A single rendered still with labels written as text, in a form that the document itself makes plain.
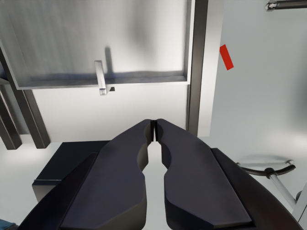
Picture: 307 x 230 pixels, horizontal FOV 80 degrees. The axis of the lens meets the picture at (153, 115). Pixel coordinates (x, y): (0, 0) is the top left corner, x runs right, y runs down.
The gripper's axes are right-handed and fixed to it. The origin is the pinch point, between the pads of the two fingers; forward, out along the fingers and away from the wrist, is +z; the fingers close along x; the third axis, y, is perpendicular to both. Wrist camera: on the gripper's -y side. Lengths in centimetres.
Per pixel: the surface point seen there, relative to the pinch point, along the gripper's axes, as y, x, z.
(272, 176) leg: 103, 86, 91
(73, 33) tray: -5.1, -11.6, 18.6
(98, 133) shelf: 12.7, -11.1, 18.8
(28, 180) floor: 114, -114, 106
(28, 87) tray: 1.9, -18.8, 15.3
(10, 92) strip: 3.6, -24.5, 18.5
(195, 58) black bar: -1.0, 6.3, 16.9
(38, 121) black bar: 8.8, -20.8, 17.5
